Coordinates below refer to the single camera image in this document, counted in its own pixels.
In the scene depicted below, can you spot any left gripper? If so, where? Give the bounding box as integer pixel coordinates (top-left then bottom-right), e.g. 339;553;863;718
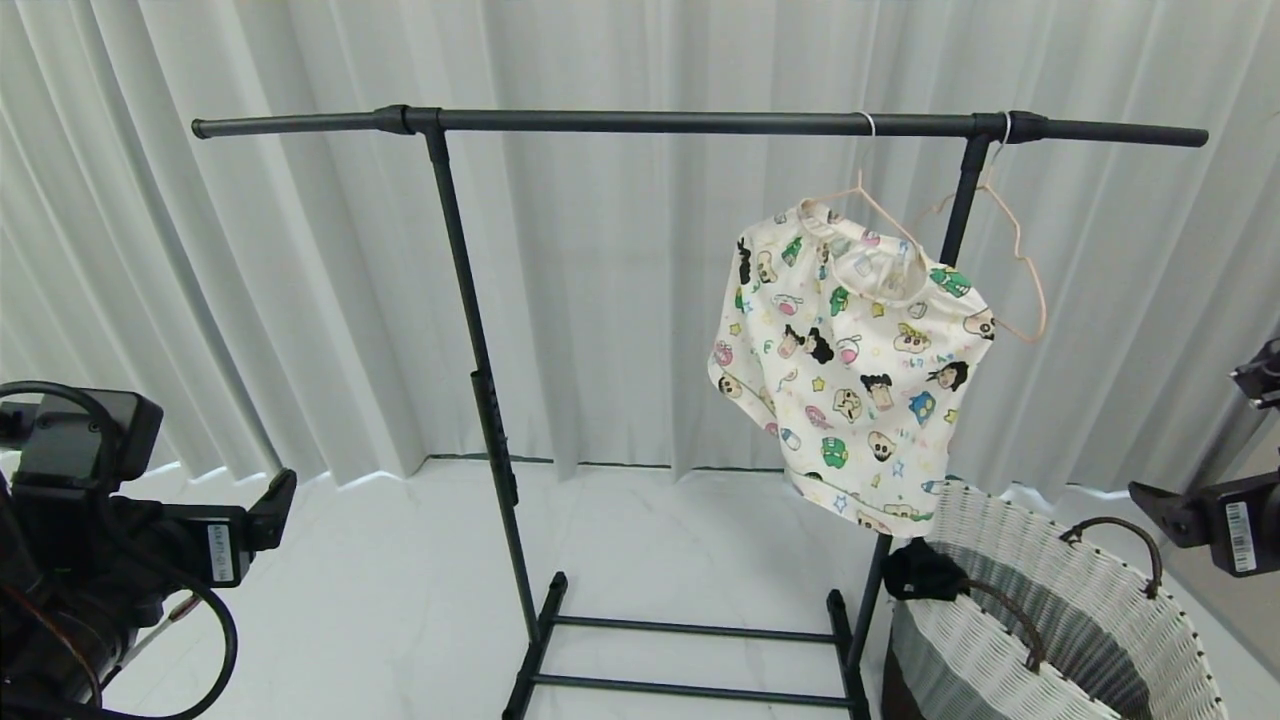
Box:
100;468;298;591

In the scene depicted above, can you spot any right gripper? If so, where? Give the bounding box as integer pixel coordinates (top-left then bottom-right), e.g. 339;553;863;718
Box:
1130;470;1280;578

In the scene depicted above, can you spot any black garment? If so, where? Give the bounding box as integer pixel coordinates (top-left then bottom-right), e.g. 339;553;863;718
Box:
880;538;969;603

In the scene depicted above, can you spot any pink clothes hanger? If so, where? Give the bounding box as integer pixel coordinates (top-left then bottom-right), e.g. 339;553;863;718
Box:
800;112;933;301
915;112;1049;346

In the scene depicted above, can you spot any cream printed garment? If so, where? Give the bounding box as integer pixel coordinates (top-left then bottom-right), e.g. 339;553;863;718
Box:
708;198;996;538

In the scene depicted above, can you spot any white laundry basket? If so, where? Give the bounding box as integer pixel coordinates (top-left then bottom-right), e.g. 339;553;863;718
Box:
880;480;1229;720

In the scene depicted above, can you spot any black clothes rack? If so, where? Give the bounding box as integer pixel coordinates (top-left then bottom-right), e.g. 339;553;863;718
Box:
190;105;1209;720

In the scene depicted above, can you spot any white curtain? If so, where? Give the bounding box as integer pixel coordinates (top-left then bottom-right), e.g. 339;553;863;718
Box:
0;0;1280;501

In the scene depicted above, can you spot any black cable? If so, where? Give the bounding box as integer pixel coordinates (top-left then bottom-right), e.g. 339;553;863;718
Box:
0;380;239;720

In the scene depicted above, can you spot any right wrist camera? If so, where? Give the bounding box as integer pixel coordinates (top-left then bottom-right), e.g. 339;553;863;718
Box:
1232;338;1280;411

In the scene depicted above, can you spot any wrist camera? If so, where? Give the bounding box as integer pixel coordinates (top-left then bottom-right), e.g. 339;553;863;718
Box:
0;388;164;501
1232;338;1280;411

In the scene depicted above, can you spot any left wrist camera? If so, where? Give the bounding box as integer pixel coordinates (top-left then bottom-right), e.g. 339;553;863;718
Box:
0;388;164;501

